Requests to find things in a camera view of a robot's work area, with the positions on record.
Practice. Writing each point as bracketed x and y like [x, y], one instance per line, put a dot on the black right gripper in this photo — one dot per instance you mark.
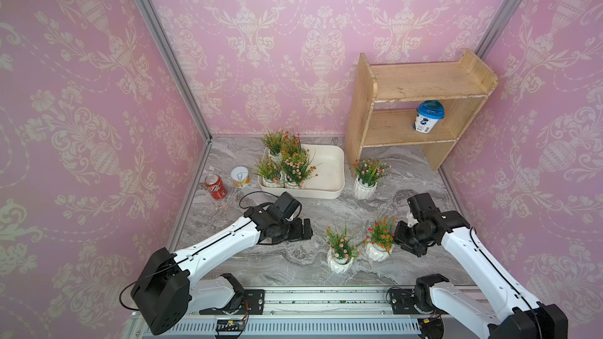
[400, 239]

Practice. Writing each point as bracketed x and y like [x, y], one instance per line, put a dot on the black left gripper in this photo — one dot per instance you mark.
[300, 234]

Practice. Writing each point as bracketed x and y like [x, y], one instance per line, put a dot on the tall pink flower plant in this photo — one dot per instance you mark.
[298, 169]

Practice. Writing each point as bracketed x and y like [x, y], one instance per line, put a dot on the red flower plant white pot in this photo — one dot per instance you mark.
[291, 144]

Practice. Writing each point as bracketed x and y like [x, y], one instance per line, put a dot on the orange flower plant white pot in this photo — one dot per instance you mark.
[273, 142]

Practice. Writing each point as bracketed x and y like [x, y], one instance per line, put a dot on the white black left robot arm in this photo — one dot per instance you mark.
[172, 285]

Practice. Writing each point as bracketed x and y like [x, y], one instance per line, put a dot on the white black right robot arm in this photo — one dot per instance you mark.
[512, 311]

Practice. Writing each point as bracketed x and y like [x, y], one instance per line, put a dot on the cream plastic storage box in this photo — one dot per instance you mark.
[330, 180]

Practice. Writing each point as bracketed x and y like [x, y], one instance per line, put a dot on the white yellow tin can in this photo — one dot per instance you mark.
[240, 176]

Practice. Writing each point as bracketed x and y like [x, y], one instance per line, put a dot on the red cola can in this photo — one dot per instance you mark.
[215, 186]

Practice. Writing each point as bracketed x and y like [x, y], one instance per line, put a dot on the blue lid white tub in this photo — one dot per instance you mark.
[428, 114]

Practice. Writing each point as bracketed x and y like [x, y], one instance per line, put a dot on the wooden two-tier shelf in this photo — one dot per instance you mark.
[386, 97]

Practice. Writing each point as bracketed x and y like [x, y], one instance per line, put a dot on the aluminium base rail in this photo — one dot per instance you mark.
[341, 312]

